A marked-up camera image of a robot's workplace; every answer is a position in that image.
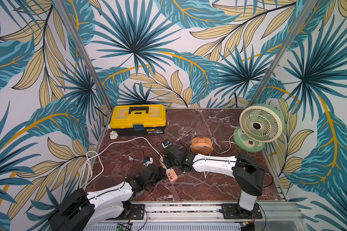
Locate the pink power strip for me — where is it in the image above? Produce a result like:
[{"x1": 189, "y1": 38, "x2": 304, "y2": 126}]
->
[{"x1": 160, "y1": 157, "x2": 178, "y2": 182}]

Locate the black USB cable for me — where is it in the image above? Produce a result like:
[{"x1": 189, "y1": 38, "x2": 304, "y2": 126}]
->
[{"x1": 131, "y1": 131, "x2": 197, "y2": 169}]

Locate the white fan plug cable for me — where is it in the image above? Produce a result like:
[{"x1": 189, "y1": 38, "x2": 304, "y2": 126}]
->
[{"x1": 203, "y1": 132, "x2": 238, "y2": 178}]

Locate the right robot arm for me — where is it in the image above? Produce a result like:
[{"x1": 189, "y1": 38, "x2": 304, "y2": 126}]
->
[{"x1": 162, "y1": 144, "x2": 266, "y2": 219}]

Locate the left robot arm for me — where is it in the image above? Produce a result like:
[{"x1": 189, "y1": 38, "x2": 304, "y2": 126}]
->
[{"x1": 48, "y1": 163, "x2": 166, "y2": 231}]

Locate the small orange fan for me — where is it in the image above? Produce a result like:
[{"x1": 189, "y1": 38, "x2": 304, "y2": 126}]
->
[{"x1": 190, "y1": 137, "x2": 214, "y2": 155}]

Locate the green white desk fan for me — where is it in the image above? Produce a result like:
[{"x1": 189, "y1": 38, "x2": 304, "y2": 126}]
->
[{"x1": 233, "y1": 104, "x2": 285, "y2": 153}]

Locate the yellow black toolbox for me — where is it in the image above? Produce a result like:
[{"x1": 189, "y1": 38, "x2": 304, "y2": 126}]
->
[{"x1": 109, "y1": 105, "x2": 167, "y2": 137}]

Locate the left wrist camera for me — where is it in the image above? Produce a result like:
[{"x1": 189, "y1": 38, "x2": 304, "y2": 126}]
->
[{"x1": 143, "y1": 157, "x2": 154, "y2": 167}]

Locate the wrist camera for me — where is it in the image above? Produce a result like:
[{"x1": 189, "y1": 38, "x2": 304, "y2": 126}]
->
[
  {"x1": 162, "y1": 139, "x2": 172, "y2": 149},
  {"x1": 143, "y1": 157, "x2": 154, "y2": 167}
]

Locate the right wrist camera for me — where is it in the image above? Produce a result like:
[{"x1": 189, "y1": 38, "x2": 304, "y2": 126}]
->
[{"x1": 162, "y1": 139, "x2": 172, "y2": 149}]

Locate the white wall plug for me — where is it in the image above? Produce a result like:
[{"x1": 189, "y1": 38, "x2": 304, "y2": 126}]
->
[{"x1": 109, "y1": 131, "x2": 119, "y2": 140}]

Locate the white power strip cable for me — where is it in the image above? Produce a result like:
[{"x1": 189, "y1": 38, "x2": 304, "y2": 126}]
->
[{"x1": 76, "y1": 136, "x2": 163, "y2": 193}]

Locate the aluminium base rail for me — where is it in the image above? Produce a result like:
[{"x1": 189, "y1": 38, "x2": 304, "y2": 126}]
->
[{"x1": 88, "y1": 201, "x2": 308, "y2": 231}]

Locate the left aluminium frame post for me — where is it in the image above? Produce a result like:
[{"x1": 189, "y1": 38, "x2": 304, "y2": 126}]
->
[{"x1": 53, "y1": 0, "x2": 113, "y2": 112}]

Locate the aluminium frame post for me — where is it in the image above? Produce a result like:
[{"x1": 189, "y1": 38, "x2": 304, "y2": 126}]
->
[
  {"x1": 247, "y1": 1, "x2": 318, "y2": 107},
  {"x1": 53, "y1": 0, "x2": 113, "y2": 112}
]

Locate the right aluminium frame post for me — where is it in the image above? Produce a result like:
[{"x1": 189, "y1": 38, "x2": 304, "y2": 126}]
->
[{"x1": 247, "y1": 1, "x2": 318, "y2": 107}]

